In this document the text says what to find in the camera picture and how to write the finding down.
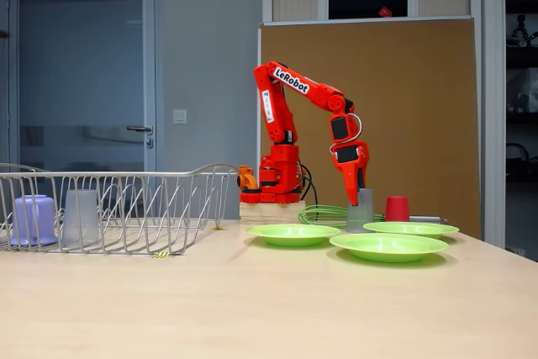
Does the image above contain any black power cable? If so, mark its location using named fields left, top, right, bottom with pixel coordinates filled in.
left=298, top=163, right=319, bottom=209

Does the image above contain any brown pin board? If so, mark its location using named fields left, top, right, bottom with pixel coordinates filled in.
left=256, top=16, right=483, bottom=240

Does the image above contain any green plastic plate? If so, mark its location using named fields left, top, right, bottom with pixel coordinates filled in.
left=361, top=221, right=460, bottom=239
left=329, top=232, right=450, bottom=263
left=246, top=224, right=342, bottom=248

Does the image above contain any green whisk with metal handle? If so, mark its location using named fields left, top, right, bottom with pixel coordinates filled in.
left=298, top=203, right=450, bottom=226

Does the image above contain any flexible camera tripod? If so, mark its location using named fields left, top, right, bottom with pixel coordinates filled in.
left=506, top=13, right=538, bottom=49

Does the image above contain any purple plastic mug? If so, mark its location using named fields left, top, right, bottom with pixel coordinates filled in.
left=8, top=194, right=59, bottom=247

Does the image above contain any grey glass door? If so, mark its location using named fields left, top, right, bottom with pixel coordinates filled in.
left=8, top=0, right=163, bottom=221

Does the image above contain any orange table clamp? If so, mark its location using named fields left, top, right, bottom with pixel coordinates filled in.
left=235, top=164, right=306, bottom=191

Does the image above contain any red plastic cup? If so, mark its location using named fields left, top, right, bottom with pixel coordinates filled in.
left=385, top=195, right=411, bottom=223

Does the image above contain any metal wire dish rack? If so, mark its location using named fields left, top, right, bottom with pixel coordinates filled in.
left=0, top=161, right=241, bottom=257

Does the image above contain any white wrist servo cable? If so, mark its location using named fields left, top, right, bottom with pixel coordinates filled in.
left=330, top=113, right=363, bottom=154

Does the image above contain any grey translucent plastic cup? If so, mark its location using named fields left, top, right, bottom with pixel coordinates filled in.
left=345, top=187, right=376, bottom=234
left=61, top=189, right=101, bottom=246

